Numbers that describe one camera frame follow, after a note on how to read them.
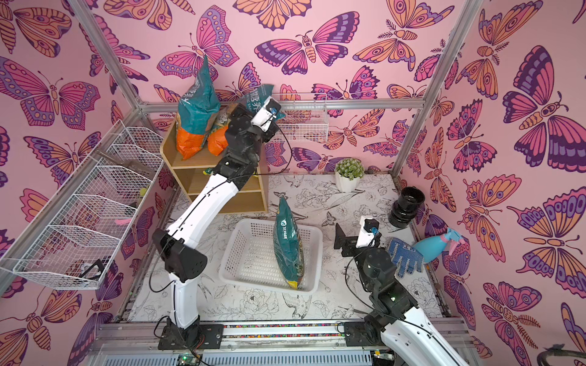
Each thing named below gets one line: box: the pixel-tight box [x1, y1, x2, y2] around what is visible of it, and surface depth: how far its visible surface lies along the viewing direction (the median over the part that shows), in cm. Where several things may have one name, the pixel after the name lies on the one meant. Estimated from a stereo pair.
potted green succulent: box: [334, 157, 365, 193], surface depth 105 cm
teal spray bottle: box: [412, 227, 465, 264], surface depth 84 cm
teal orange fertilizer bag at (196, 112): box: [176, 54, 222, 161], surface depth 73 cm
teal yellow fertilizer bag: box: [273, 195, 305, 290], surface depth 70 cm
